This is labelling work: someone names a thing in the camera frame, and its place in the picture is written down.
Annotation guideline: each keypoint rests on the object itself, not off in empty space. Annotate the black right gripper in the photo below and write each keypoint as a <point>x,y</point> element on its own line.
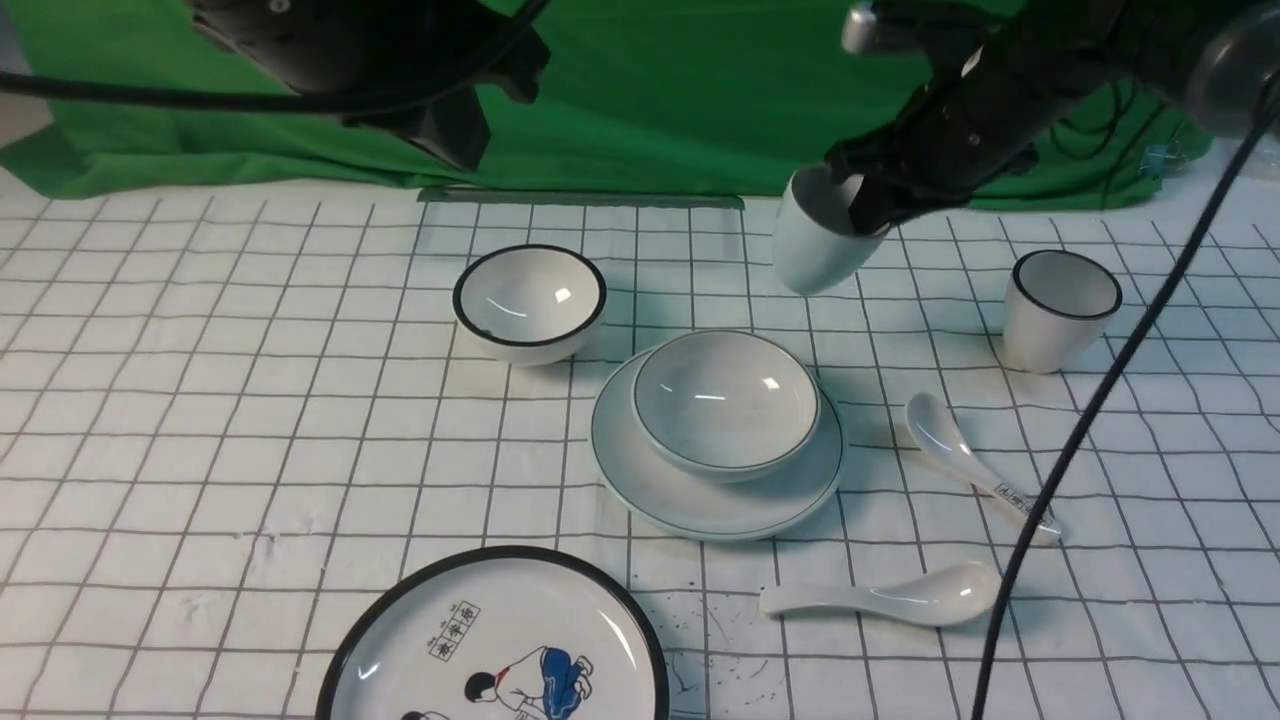
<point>953,138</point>

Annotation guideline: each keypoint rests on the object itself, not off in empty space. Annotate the pale green cup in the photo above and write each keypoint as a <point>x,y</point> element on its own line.
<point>815,244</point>

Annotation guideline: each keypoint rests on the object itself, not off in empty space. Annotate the green-rimmed white bowl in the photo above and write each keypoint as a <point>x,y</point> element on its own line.
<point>725,406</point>

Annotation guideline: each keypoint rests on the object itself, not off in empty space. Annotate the plain white spoon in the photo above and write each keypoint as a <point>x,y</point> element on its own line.
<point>945,597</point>

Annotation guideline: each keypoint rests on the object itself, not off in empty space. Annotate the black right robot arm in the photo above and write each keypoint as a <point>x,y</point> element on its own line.
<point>1217,61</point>

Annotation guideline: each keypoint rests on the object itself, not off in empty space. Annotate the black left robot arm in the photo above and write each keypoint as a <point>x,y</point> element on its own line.
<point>349,47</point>

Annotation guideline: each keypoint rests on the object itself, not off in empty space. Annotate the metal clip on backdrop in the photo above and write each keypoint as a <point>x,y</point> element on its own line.
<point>1162,160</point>

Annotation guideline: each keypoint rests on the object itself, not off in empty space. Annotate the black-rimmed white cup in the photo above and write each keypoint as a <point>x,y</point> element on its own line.
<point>1057,304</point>

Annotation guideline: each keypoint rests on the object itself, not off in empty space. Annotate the white spoon with lettering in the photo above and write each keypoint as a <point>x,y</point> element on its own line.
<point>935,431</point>

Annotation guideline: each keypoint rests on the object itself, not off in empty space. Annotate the green backdrop cloth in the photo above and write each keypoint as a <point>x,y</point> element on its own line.
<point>721,97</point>

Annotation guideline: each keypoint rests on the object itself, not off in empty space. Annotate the green-rimmed white plate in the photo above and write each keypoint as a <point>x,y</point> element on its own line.
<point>675,500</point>

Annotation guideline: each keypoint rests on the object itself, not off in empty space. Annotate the black-rimmed white bowl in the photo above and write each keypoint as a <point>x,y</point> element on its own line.
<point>530,305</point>

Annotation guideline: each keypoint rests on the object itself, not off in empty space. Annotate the black-rimmed illustrated plate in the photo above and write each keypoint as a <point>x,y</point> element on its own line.
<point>506,632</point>

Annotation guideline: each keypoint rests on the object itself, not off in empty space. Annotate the white black-grid tablecloth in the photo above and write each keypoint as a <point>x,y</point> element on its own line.
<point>229,423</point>

